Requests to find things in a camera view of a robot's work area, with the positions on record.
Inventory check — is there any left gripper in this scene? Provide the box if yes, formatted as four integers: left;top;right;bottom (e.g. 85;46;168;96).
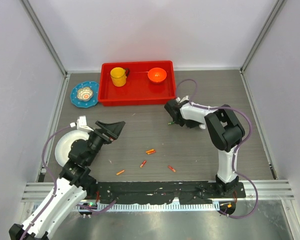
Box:
86;120;125;165

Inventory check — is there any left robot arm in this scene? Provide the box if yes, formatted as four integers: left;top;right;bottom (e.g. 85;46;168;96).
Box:
8;116;126;240

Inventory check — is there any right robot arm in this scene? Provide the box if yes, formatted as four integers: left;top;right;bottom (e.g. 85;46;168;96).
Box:
164;98;245;198

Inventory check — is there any orange bowl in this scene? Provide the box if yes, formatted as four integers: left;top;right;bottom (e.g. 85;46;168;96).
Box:
147;67;167;84

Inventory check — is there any red plastic tray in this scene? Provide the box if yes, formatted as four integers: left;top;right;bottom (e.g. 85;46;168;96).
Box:
98;60;176;107

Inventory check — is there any small patterned bowl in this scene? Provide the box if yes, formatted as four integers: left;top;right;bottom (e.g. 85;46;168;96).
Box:
76;86;94;102

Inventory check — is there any blue dotted plate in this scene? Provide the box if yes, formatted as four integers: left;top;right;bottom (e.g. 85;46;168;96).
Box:
70;81;99;109

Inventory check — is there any yellow mug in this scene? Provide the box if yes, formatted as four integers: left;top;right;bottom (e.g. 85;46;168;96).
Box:
110;67;130;87

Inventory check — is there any white paper plate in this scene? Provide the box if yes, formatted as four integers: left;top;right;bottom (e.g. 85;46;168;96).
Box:
54;130;89;167

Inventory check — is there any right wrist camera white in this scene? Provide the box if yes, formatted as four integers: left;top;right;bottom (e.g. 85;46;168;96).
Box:
175;95;190;103

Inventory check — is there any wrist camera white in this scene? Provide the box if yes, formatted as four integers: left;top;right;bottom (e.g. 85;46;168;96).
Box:
175;95;190;103
70;115;93;133

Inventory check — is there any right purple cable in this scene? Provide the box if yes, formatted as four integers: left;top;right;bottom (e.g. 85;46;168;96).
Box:
176;78;260;220

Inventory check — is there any purple cable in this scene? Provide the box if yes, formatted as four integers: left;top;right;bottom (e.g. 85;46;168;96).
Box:
18;124;117;240
176;78;260;220

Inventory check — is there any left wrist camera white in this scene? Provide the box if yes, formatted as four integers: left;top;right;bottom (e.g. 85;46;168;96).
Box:
70;115;93;133

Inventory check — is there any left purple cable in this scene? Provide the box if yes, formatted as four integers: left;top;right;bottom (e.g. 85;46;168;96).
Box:
18;124;117;240

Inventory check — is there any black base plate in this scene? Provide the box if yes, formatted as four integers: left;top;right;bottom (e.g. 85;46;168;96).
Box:
67;180;246;205

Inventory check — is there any aluminium frame rail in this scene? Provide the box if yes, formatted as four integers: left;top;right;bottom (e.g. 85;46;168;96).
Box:
21;179;295;203

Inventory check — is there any white slotted cable duct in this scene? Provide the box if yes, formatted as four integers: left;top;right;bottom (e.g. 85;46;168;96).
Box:
32;202;220;212

